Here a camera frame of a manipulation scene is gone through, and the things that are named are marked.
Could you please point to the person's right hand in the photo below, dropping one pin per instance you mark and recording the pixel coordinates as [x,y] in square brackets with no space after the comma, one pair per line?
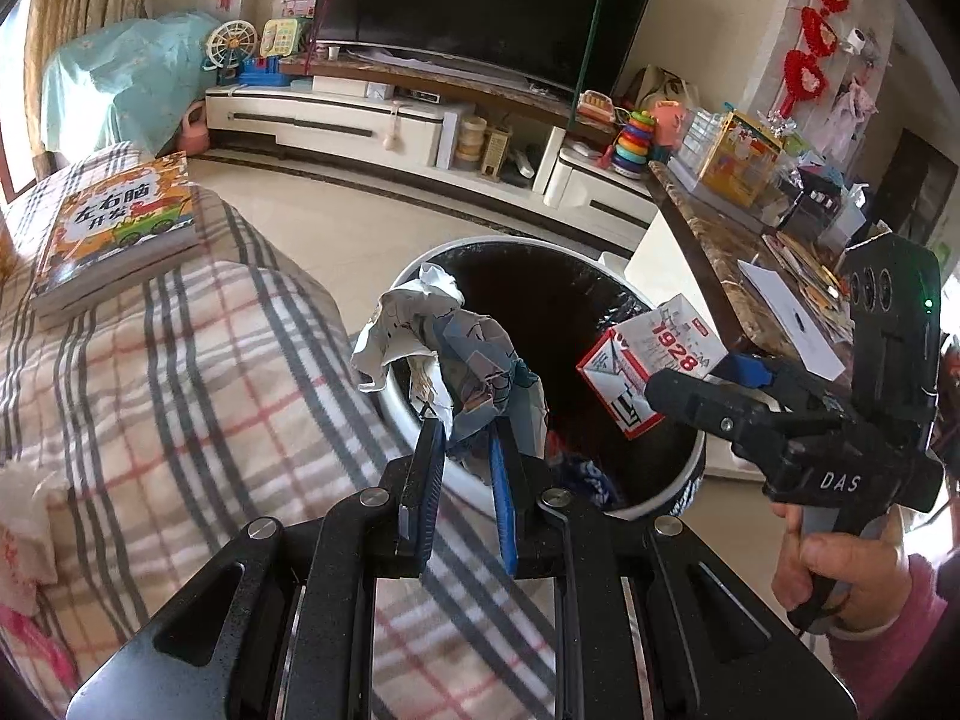
[862,570]

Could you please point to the pink plastic spoon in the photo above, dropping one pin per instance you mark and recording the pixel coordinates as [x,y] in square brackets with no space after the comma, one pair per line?
[391,135]

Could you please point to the pink hanging cloth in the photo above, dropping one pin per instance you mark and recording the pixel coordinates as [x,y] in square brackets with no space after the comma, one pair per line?
[853,116]

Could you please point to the green stick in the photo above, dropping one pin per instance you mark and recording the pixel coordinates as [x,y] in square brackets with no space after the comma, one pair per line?
[589,37]

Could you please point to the red toy cash register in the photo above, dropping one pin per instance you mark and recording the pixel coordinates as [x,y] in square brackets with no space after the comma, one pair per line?
[600,106]

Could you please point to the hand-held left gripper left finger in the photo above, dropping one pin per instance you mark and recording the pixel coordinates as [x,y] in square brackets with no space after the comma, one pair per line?
[427,480]

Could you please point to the red and white carton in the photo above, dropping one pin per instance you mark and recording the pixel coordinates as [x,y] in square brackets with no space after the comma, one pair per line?
[645,360]

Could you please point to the marble side counter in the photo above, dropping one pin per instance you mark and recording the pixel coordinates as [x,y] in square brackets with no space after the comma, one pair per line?
[705,247]

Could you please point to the white paper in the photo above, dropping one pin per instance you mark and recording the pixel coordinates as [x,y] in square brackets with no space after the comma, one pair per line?
[442,345]

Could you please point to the yellow printed box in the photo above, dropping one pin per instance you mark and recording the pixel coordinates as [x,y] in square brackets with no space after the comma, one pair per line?
[739,161]

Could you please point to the orange children's book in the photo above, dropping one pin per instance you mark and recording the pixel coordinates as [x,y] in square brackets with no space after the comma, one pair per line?
[120,217]

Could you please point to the blue toy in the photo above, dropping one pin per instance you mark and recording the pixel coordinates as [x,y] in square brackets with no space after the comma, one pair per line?
[262,75]

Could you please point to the white envelope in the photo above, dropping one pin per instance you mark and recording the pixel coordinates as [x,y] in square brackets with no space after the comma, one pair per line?
[787,315]

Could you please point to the green toy phone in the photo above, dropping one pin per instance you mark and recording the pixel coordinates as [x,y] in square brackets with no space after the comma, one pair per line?
[281,37]

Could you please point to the teal dust cover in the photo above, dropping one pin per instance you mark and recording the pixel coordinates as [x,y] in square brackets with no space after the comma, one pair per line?
[120,75]

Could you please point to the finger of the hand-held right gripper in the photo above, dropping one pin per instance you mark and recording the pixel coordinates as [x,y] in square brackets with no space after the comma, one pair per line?
[750,369]
[705,405]

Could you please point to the beige patterned curtain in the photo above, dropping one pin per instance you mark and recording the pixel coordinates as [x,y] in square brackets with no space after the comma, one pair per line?
[75,0]

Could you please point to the white television cabinet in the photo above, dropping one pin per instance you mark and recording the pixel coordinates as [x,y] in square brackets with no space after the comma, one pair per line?
[322,116]

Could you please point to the beige bag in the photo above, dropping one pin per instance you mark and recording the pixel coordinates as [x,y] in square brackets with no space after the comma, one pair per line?
[660,86]

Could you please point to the black television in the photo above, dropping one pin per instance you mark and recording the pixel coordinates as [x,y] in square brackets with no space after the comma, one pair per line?
[465,0]

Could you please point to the toy ferris wheel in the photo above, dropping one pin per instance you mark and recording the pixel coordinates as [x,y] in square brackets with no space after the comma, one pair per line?
[229,45]

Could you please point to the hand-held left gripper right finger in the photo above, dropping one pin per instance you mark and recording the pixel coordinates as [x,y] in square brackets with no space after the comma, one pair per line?
[506,495]

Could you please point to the white security camera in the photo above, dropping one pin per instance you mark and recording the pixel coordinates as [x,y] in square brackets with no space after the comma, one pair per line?
[856,41]

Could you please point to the pink watering can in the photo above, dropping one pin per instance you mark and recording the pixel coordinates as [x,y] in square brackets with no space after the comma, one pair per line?
[193,131]

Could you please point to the clear plastic bag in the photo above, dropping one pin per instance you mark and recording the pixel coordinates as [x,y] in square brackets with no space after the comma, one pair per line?
[26,532]

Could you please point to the white round bin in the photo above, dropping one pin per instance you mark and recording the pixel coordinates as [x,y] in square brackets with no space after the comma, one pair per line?
[570,300]

